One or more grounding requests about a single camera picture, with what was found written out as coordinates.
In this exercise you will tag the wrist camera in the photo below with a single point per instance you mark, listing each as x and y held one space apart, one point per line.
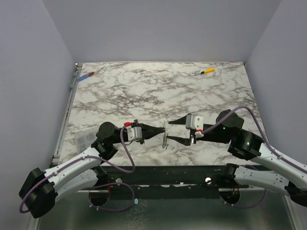
133 133
195 124

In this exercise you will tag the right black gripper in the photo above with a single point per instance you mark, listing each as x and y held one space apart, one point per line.
190 132

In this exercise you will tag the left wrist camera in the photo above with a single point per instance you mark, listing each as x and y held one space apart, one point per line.
133 133

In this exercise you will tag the metal carabiner with key rings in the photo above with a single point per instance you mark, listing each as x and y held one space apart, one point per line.
165 135

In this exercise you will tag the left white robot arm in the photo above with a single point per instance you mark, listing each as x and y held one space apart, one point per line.
42 189

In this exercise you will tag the yellow screwdriver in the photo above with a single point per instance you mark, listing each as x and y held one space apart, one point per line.
208 71

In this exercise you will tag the black mounting rail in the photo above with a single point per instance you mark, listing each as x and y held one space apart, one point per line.
165 182

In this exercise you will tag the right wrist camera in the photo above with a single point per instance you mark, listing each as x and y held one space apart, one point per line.
195 124

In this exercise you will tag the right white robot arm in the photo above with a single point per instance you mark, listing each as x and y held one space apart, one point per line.
283 174

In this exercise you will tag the blue red screwdriver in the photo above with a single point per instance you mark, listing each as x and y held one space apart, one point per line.
85 76

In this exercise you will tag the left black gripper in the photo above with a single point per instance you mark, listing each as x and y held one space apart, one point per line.
147 131

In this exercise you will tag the aluminium side rail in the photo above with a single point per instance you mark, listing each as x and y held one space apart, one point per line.
59 144

